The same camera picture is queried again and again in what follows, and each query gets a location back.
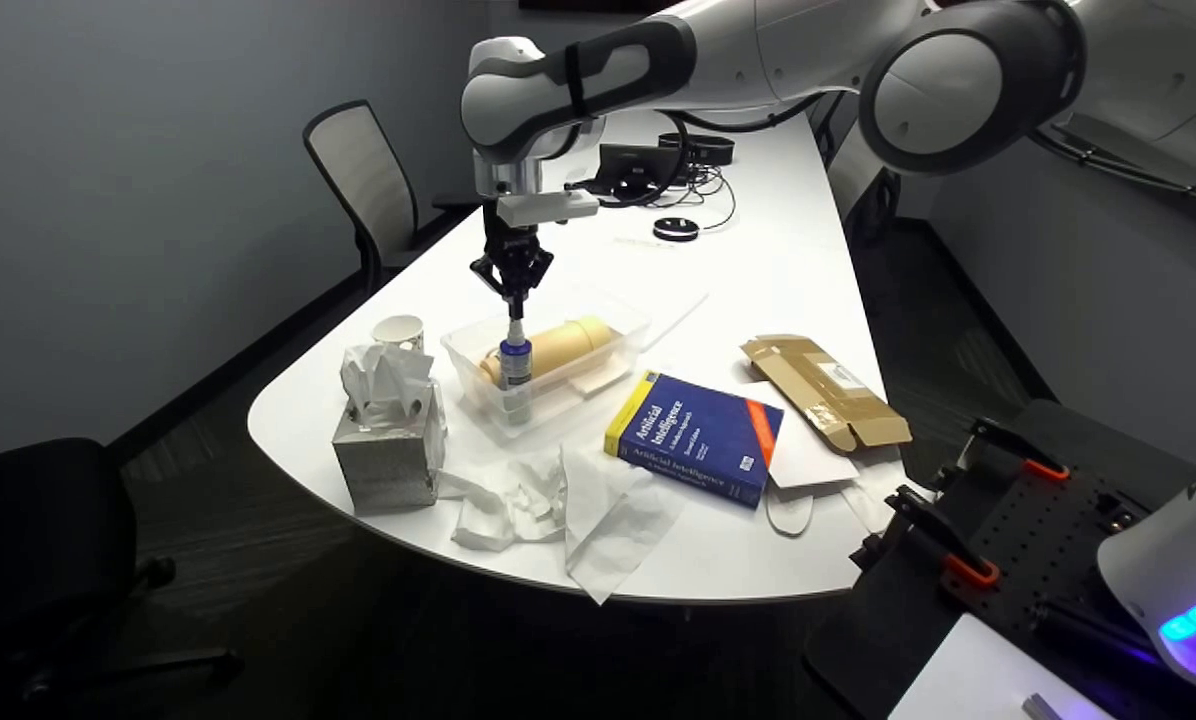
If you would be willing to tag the blue and yellow book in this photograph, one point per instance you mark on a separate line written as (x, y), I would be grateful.
(701, 439)

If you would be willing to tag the grey mesh office chair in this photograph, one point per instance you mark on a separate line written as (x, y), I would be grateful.
(369, 182)

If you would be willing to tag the black office chair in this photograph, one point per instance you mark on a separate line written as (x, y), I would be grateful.
(71, 567)

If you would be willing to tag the crumpled white tissue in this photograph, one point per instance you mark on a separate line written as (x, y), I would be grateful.
(511, 503)

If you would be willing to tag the blue spray bottle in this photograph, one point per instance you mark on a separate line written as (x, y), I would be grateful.
(518, 373)

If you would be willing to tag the flattened brown cardboard box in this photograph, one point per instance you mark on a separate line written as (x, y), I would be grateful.
(845, 412)

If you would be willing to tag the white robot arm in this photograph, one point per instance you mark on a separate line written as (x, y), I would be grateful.
(939, 84)

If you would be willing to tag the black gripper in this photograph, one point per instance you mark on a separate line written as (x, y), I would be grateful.
(511, 260)

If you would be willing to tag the right near grey chair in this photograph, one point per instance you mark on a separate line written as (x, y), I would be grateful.
(861, 176)

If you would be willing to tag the whiteboard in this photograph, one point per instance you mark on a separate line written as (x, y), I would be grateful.
(1133, 112)

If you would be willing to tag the black flat box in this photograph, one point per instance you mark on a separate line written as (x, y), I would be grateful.
(701, 150)

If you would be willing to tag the black mounting board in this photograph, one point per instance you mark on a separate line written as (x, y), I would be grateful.
(1051, 599)

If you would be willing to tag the white laptop corner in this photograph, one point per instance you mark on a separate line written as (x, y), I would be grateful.
(978, 672)

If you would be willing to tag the white paper napkin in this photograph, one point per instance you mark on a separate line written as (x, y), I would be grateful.
(612, 521)

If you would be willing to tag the black orange clamp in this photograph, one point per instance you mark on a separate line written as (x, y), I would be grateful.
(1009, 443)
(922, 524)

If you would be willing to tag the clear plastic tray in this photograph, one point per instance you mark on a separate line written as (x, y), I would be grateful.
(552, 395)

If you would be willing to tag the grey tissue box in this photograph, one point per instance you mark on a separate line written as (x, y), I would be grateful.
(388, 463)

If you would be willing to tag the white face mask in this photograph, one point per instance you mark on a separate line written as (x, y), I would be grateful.
(794, 508)

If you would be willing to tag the black conference phone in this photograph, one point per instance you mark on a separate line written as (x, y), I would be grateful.
(634, 174)

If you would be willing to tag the black round puck device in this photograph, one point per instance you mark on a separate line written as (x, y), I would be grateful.
(672, 229)

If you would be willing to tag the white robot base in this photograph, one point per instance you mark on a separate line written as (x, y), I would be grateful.
(1155, 577)

